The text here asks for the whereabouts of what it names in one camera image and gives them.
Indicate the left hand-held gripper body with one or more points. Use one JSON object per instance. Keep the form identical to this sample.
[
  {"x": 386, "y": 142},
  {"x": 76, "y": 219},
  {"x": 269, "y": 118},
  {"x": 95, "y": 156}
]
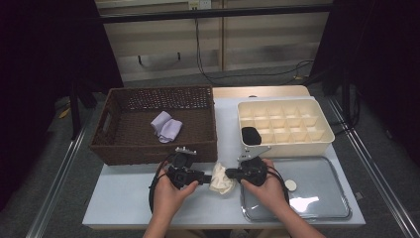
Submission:
[{"x": 183, "y": 175}]

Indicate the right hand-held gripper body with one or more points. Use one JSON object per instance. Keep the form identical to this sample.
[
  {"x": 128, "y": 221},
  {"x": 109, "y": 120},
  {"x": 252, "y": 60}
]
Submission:
[{"x": 254, "y": 172}]

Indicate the cream sock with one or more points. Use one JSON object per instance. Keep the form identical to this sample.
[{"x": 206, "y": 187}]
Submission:
[
  {"x": 218, "y": 170},
  {"x": 221, "y": 183}
]

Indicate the brown wicker basket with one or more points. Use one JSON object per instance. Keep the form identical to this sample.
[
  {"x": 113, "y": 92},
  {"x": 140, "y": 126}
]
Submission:
[{"x": 198, "y": 152}]

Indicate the black sock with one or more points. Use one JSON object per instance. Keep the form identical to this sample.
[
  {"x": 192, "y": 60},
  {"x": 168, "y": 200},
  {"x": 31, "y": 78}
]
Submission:
[{"x": 251, "y": 136}]

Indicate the cream divided storage box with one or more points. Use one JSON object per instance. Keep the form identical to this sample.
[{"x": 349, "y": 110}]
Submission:
[{"x": 297, "y": 150}]

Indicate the clear plastic lid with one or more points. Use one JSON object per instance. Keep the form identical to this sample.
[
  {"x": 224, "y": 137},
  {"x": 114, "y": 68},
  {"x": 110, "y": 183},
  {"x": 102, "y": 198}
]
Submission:
[{"x": 330, "y": 185}]

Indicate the person's left hand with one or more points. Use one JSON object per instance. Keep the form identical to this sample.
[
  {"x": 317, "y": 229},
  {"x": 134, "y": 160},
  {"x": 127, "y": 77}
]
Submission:
[{"x": 170, "y": 198}]

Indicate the person's right hand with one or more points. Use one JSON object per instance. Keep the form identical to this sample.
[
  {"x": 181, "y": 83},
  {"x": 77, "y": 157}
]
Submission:
[{"x": 270, "y": 195}]

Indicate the person's beige trousers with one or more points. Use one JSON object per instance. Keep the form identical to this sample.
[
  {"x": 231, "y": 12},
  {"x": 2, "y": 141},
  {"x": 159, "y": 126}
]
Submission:
[{"x": 257, "y": 234}]

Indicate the small grey block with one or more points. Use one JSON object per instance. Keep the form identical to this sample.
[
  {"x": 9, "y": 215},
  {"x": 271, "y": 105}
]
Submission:
[{"x": 359, "y": 195}]

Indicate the black metal stand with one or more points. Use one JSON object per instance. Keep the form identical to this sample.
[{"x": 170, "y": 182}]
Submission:
[{"x": 75, "y": 112}]

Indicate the small yellow object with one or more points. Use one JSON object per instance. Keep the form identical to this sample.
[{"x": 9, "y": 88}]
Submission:
[{"x": 64, "y": 113}]

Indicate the black horizontal bar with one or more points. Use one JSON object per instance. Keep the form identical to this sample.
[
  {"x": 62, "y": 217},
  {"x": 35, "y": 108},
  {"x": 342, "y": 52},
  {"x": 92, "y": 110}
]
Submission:
[{"x": 214, "y": 14}]

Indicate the black curtain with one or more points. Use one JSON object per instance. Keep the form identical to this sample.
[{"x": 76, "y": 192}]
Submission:
[{"x": 389, "y": 66}]

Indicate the metal floor rail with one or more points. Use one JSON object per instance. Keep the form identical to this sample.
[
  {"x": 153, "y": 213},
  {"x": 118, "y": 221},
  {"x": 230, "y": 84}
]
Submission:
[
  {"x": 56, "y": 185},
  {"x": 373, "y": 172}
]

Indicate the black wall bracket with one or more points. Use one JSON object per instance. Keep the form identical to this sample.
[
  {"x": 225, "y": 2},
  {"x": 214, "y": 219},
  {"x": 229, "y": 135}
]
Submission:
[
  {"x": 140, "y": 60},
  {"x": 179, "y": 56}
]

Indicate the white wall socket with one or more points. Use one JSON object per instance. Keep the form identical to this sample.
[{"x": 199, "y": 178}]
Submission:
[{"x": 199, "y": 4}]

